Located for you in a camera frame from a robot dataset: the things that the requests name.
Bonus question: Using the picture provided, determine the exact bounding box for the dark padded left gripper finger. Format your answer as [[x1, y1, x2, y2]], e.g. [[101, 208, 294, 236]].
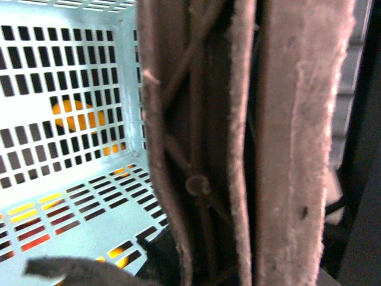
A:
[[23, 229, 182, 285]]

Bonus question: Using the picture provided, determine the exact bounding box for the light blue plastic basket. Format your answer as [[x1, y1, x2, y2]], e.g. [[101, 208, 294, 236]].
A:
[[1, 1, 167, 285]]

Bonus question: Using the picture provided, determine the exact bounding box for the brown basket handle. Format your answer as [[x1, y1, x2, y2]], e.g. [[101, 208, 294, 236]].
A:
[[136, 1, 355, 285]]

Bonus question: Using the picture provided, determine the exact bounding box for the yellow fruit under basket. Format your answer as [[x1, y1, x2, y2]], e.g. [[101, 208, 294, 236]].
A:
[[1, 192, 65, 224]]

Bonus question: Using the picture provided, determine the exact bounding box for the orange mango behind basket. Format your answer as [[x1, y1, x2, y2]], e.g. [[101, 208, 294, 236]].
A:
[[52, 100, 106, 132]]

